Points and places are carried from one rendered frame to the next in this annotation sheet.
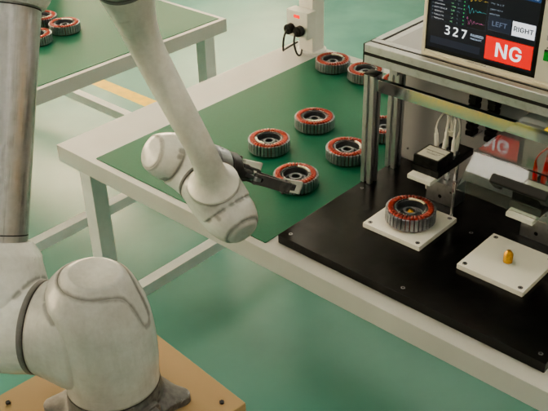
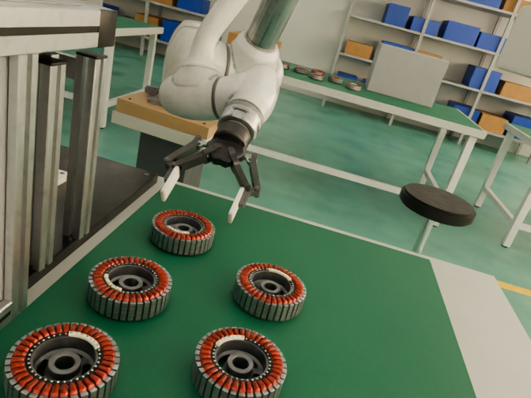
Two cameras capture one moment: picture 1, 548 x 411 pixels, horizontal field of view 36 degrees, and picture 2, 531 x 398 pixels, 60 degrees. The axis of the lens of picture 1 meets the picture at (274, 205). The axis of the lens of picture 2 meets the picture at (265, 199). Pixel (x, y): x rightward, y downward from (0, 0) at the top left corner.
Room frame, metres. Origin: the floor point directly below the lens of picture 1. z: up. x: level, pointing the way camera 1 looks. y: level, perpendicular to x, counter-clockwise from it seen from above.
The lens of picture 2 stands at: (2.44, -0.41, 1.17)
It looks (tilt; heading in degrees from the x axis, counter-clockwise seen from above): 23 degrees down; 141
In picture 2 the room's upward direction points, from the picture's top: 15 degrees clockwise
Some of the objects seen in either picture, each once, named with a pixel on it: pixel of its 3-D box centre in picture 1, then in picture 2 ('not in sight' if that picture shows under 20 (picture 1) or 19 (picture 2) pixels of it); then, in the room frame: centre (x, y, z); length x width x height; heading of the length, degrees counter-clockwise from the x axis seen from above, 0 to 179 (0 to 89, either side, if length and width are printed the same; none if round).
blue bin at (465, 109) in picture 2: not in sight; (461, 113); (-1.35, 5.73, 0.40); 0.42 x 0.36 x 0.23; 137
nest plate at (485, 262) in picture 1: (507, 263); not in sight; (1.42, -0.48, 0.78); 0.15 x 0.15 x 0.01; 47
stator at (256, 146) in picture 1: (268, 143); (269, 290); (2.00, 0.01, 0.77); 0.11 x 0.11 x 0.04
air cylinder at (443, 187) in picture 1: (445, 188); not in sight; (1.69, -0.40, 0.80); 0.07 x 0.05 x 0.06; 47
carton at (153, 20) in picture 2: not in sight; (150, 25); (-4.59, 2.27, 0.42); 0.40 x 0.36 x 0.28; 137
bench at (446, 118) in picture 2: not in sight; (314, 126); (-0.21, 2.03, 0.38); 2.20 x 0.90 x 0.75; 47
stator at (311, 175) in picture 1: (295, 178); (182, 231); (1.80, -0.06, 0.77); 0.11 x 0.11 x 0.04
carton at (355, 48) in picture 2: not in sight; (358, 49); (-2.50, 4.51, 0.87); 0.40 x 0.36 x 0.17; 137
